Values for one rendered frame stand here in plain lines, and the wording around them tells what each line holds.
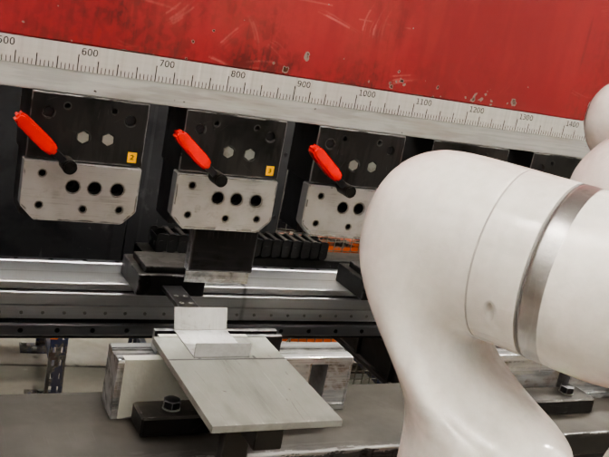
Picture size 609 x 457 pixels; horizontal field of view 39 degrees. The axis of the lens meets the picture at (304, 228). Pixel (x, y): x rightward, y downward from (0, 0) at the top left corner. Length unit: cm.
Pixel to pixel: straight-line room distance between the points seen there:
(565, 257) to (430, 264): 9
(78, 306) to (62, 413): 26
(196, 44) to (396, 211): 64
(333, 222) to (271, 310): 39
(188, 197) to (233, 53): 20
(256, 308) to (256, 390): 47
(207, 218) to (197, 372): 21
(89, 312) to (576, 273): 112
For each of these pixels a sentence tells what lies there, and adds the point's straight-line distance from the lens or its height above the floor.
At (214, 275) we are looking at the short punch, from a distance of 130.
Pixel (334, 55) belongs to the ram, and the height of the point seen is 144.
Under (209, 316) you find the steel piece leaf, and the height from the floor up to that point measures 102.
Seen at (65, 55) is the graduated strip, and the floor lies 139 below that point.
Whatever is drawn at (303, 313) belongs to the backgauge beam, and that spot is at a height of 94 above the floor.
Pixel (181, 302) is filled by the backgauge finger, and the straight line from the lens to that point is 142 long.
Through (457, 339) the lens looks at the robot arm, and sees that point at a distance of 60.
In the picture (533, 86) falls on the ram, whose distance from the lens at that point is 145.
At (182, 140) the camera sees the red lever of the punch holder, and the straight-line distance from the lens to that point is 114.
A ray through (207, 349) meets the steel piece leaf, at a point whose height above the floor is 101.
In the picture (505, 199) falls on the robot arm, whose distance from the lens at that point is 56.
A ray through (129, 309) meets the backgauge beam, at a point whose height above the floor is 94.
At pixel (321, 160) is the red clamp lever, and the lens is 122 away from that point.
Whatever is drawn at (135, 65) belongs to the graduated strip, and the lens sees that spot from 115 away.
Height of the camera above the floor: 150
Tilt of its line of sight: 14 degrees down
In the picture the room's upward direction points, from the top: 11 degrees clockwise
